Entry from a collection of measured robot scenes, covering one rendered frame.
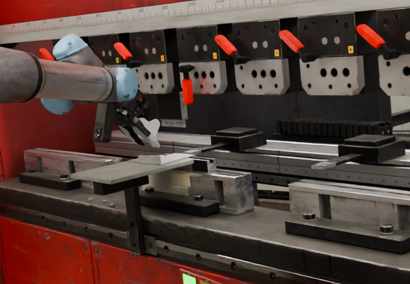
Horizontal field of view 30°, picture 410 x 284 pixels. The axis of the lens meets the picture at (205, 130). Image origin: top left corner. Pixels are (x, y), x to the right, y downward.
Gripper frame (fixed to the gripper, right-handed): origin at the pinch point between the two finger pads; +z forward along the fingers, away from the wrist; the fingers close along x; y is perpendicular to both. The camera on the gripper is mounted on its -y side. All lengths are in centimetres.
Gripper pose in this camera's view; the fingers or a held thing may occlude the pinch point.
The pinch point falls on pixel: (147, 145)
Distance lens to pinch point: 197.9
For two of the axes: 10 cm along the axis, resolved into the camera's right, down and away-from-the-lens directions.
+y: 5.1, -7.6, 4.1
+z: 5.5, 6.5, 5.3
